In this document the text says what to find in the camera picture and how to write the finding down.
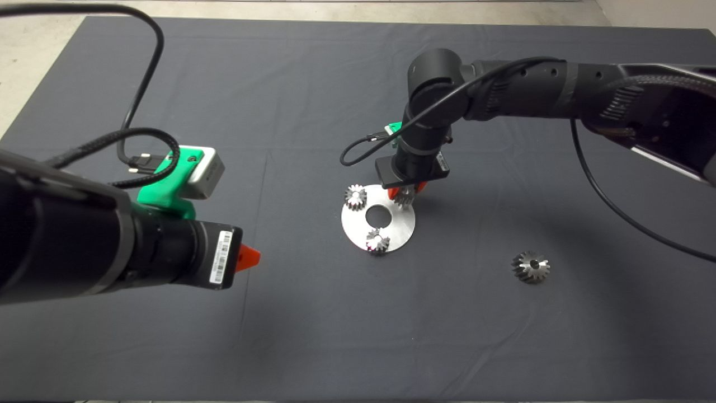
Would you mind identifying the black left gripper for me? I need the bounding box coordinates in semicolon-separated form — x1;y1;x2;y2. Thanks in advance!
193;219;261;290

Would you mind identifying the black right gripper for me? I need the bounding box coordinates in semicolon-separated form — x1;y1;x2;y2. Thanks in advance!
375;151;450;202

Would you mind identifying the larger steel gear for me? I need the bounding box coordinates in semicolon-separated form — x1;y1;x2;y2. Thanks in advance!
511;250;551;284

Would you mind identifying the round metal plate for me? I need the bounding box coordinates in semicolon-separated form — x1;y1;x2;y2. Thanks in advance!
341;184;416;254

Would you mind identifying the dark table cloth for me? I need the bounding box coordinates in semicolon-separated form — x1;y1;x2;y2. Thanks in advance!
0;16;716;401

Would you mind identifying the silver left camera box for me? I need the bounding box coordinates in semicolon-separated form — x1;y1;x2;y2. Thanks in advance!
187;147;225;199

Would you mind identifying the green left camera mount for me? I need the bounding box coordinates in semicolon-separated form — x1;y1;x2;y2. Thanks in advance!
137;147;216;220

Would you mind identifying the thin black left camera cable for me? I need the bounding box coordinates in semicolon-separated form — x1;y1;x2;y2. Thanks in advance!
0;3;166;171

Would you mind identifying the thick braided black left cable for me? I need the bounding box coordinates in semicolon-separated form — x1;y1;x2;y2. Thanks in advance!
48;128;181;188

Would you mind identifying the thick braided black cable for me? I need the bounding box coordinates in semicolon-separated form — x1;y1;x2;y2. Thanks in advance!
601;74;716;100
48;128;181;188

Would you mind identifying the thick braided black right cable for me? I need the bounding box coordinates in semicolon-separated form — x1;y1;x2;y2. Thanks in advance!
601;74;716;100

